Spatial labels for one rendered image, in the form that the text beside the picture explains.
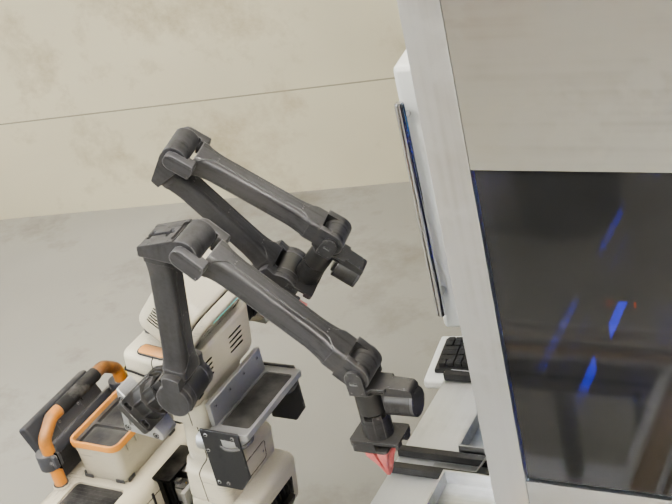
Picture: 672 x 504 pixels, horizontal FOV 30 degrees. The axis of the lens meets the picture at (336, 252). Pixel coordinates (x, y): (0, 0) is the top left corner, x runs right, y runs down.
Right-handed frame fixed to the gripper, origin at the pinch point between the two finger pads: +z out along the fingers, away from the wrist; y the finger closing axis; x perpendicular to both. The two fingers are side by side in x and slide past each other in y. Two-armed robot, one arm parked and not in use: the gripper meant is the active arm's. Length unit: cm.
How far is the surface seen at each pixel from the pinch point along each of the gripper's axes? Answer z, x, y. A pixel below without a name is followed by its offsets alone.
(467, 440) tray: 18.3, 32.3, 1.1
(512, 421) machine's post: -25.0, -12.6, 33.4
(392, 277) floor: 105, 231, -121
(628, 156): -73, -13, 58
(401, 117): -37, 80, -23
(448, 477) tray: 18.3, 19.8, 1.3
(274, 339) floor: 105, 182, -152
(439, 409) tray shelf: 19.8, 43.8, -10.3
